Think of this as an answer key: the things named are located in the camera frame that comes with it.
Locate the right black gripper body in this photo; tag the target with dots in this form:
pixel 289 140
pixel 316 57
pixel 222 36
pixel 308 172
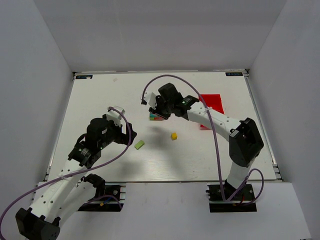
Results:
pixel 158 112

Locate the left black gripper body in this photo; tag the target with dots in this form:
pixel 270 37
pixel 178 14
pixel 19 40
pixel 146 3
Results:
pixel 127 135

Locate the teal long wood block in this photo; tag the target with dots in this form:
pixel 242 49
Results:
pixel 151 115

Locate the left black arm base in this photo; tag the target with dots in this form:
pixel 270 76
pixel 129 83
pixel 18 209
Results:
pixel 112 201

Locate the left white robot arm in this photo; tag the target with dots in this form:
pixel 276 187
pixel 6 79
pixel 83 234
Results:
pixel 76 185

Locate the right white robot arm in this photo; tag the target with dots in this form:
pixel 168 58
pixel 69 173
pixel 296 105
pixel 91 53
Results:
pixel 243 136

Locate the light green flat block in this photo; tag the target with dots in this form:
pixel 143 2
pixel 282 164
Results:
pixel 139 144

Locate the yellow cube wood block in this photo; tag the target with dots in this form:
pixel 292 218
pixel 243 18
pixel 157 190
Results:
pixel 174 136

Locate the red plastic bin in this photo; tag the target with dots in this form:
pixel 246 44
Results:
pixel 214 101

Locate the left table logo sticker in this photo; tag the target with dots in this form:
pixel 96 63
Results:
pixel 83 77

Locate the table logo sticker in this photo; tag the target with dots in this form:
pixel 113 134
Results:
pixel 83 77
pixel 234 74

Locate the right table logo sticker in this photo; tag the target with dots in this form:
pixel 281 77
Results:
pixel 234 74

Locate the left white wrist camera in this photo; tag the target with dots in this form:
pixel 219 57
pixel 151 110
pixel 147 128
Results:
pixel 115 114

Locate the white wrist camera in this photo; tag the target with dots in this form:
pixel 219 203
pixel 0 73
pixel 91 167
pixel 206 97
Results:
pixel 149 98
pixel 115 114

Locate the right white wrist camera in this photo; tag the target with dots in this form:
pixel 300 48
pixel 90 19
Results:
pixel 149 98

